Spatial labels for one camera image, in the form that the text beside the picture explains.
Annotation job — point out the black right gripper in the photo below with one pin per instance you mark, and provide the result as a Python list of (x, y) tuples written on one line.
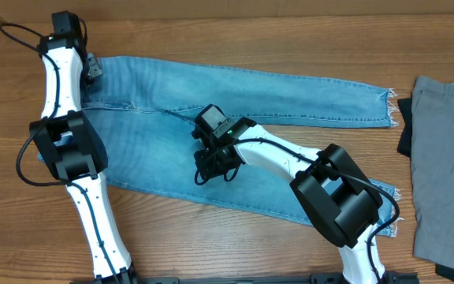
[(204, 165)]

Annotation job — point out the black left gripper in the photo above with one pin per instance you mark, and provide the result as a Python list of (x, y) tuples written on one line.
[(97, 69)]

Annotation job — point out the light blue denim jeans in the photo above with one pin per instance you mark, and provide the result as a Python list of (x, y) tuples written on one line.
[(146, 110)]

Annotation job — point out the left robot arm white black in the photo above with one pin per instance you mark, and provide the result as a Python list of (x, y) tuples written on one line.
[(73, 151)]

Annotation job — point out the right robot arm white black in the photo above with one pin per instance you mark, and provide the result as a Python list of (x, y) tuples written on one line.
[(336, 196)]

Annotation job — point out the black garment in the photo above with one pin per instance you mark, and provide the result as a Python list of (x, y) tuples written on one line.
[(404, 145)]

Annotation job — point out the grey folded garment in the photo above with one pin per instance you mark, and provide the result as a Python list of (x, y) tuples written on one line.
[(432, 169)]

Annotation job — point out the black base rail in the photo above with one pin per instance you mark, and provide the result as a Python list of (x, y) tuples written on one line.
[(389, 277)]

